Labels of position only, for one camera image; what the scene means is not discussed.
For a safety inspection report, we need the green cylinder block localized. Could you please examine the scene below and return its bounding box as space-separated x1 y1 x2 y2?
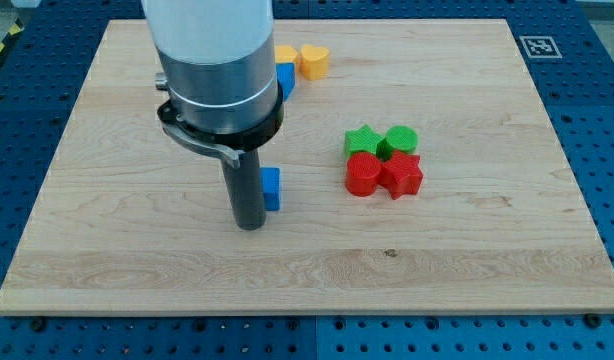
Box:
378 125 418 160

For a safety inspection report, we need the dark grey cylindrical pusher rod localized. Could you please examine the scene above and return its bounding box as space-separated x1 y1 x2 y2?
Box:
221 150 266 230

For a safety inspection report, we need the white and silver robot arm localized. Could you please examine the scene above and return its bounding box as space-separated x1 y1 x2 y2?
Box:
141 0 283 230

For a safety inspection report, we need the blue cube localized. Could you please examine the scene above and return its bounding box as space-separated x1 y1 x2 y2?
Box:
261 167 281 211

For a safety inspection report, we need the black clamp ring with lever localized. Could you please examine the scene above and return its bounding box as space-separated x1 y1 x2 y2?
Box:
156 82 285 170

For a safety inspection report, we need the yellow heart block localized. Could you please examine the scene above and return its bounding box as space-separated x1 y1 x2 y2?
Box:
300 44 330 81

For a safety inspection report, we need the wooden board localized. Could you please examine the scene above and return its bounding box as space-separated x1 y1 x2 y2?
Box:
0 19 614 316

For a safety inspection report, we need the green star block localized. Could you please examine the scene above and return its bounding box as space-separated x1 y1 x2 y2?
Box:
344 124 385 157

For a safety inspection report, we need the red cylinder block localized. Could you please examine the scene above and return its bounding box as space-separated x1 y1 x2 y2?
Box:
345 152 382 197

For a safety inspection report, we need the red star block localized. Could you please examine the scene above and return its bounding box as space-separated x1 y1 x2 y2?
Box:
378 150 424 200

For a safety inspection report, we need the blue block behind arm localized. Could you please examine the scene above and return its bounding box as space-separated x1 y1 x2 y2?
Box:
276 63 296 101

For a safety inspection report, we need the white fiducial marker tag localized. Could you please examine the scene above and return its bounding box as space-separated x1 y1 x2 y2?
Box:
519 35 562 59

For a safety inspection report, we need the yellow block behind arm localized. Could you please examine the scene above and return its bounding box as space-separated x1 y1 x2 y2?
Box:
274 45 300 67

